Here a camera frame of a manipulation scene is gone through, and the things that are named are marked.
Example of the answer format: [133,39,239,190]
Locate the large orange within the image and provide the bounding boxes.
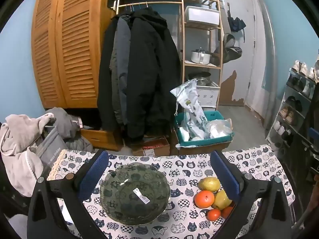
[194,190,215,209]

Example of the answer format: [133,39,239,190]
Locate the shoe rack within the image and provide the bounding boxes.
[265,60,319,155]

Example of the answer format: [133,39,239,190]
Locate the dark hanging bags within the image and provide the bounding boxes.
[222,33,243,64]

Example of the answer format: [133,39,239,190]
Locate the white storage box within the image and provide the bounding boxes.
[187,6,220,25]

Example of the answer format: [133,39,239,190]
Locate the grey door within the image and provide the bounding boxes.
[221,0,257,107]

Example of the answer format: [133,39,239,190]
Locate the grey jacket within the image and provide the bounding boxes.
[110,15,132,126]

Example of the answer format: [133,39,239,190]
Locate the wooden drawer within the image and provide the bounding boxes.
[81,128,122,151]

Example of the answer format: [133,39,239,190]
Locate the medium orange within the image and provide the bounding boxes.
[221,206,234,219]

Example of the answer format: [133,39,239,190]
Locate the wooden shelf rack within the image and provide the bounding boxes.
[181,0,225,110]

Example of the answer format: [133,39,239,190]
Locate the red-printed cardboard box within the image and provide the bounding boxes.
[132,136,171,156]

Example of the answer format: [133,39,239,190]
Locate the small orange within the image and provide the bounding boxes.
[207,208,222,221]

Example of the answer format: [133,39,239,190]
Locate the louvered wooden wardrobe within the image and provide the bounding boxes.
[31,0,117,110]

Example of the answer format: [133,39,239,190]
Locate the black hooded coat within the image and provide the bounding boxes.
[126,6,182,140]

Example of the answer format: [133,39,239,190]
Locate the grey metal pipe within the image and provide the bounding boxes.
[257,0,277,130]

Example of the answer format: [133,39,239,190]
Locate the dark grey garment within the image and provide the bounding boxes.
[45,107,95,152]

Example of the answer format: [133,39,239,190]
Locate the cat-print tablecloth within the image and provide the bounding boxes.
[47,144,296,239]

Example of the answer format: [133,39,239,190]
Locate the grey fabric bin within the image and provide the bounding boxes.
[35,126,69,170]

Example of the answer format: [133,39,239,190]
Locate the clear plastic bag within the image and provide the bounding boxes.
[205,119,233,138]

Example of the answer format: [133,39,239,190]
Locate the printed plastic bag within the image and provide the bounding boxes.
[171,78,208,140]

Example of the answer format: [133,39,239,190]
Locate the steel pot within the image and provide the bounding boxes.
[191,49,212,64]

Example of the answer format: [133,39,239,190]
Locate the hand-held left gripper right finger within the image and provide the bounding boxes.
[210,150,292,239]

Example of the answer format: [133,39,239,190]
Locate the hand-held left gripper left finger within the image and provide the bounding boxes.
[27,150,110,239]

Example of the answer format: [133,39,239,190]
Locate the white patterned drawer box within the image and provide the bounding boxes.
[197,82,220,108]

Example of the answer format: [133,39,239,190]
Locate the dark blue umbrella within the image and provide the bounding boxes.
[227,16,247,43]

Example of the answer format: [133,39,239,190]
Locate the green glass bowl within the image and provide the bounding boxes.
[99,162,171,226]

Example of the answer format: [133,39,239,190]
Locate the metal basin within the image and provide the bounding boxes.
[188,72,212,85]

